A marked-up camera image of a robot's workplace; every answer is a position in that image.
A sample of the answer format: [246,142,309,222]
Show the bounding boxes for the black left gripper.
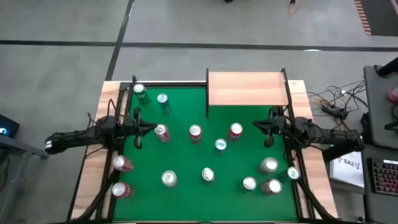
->
[123,107,159,150]

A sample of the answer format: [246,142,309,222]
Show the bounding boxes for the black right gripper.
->
[252,106,289,149]

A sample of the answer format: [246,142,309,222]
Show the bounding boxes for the red Coca-Cola can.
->
[260,179,283,196]
[154,123,172,144]

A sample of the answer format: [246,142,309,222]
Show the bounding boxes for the red Fanta can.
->
[188,124,203,145]
[228,122,244,143]

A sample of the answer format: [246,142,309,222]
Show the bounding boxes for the slim Red Bull can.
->
[156,93,172,115]
[281,166,301,182]
[214,138,228,156]

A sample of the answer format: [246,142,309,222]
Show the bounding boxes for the green Sprite can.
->
[132,83,151,106]
[201,167,216,184]
[241,176,257,193]

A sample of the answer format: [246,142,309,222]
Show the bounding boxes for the red soda can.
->
[112,154,135,173]
[111,181,135,199]

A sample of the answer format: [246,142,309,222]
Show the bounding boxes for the black power strip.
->
[322,104,349,121]

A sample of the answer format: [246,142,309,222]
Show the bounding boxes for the green table mat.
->
[112,86,299,222]

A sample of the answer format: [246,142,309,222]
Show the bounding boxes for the white paper sign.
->
[328,151,365,189]

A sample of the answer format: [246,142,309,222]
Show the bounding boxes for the dark gray desk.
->
[363,64,398,149]
[360,146,398,224]

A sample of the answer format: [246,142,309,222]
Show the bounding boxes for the gray side table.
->
[0,135,50,224]

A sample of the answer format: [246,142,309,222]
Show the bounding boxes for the backlit black keyboard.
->
[368,157,398,196]

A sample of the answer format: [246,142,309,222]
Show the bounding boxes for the black device with blue light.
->
[0,114,20,139]

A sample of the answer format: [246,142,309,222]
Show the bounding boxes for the black monitor pole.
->
[374,57,398,78]

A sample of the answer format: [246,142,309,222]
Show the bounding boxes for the black mat with striped edge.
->
[354,0,398,37]

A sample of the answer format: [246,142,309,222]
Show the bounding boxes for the wooden shelf with black frame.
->
[205,67,295,118]

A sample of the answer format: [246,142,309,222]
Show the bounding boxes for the black metal table frame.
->
[67,74,340,224]

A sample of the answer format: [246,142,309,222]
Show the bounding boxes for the tangled floor cables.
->
[306,79,366,131]

